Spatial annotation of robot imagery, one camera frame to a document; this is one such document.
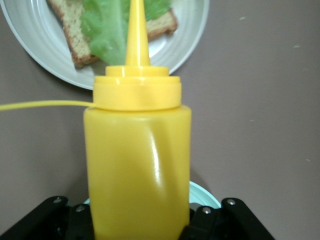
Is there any mint green plate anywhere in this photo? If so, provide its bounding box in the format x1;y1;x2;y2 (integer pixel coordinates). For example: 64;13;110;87
82;181;222;210

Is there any green lettuce leaf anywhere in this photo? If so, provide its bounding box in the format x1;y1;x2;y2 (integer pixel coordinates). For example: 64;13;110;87
80;0;173;66

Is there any beige plate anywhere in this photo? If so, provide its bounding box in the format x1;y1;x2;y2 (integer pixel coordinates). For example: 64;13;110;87
0;0;210;91

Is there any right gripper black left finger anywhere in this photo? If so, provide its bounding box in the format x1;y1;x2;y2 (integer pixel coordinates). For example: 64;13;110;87
0;196;96;240

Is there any brown bread slice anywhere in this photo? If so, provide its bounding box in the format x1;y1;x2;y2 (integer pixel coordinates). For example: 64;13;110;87
46;0;179;69

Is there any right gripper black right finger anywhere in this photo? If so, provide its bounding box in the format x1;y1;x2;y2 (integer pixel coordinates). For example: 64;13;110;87
183;198;275;240

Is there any yellow squeeze bottle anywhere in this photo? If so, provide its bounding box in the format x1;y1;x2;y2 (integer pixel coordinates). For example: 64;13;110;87
0;0;193;240

